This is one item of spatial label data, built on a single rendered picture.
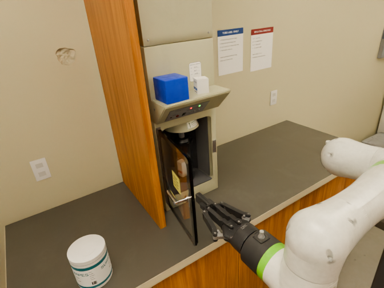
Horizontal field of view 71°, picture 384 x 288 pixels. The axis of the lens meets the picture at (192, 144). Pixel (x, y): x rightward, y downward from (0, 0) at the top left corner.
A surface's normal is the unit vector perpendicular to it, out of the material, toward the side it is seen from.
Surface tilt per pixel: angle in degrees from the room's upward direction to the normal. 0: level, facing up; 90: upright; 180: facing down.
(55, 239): 0
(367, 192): 11
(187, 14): 90
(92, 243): 0
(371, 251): 0
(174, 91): 90
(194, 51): 90
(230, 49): 90
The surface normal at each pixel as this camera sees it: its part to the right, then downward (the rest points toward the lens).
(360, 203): 0.29, -0.72
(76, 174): 0.55, 0.34
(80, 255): -0.07, -0.89
